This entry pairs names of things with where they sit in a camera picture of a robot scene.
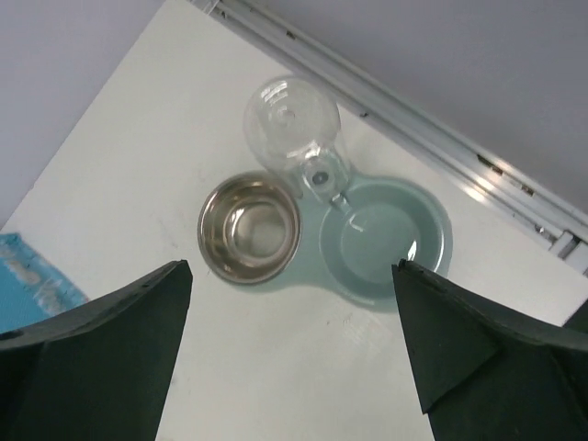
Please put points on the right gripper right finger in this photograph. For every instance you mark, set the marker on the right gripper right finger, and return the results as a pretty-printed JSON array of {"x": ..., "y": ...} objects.
[{"x": 484, "y": 371}]

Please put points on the blue patterned pet tent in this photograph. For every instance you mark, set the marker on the blue patterned pet tent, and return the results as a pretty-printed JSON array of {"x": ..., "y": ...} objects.
[{"x": 32, "y": 289}]

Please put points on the right aluminium frame post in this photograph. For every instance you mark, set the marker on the right aluminium frame post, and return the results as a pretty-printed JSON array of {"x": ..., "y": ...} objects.
[{"x": 560, "y": 227}]

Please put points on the stainless steel pet bowl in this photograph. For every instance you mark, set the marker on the stainless steel pet bowl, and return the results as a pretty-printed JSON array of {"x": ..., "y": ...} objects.
[{"x": 249, "y": 228}]

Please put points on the clear plastic water bottle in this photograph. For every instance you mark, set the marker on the clear plastic water bottle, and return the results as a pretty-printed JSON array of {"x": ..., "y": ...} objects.
[{"x": 294, "y": 130}]

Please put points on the mint green double feeder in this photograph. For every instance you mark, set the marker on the mint green double feeder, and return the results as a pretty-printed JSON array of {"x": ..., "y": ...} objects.
[{"x": 350, "y": 250}]

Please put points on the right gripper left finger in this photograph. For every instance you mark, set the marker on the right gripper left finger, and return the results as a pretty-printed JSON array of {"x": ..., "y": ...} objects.
[{"x": 100, "y": 371}]

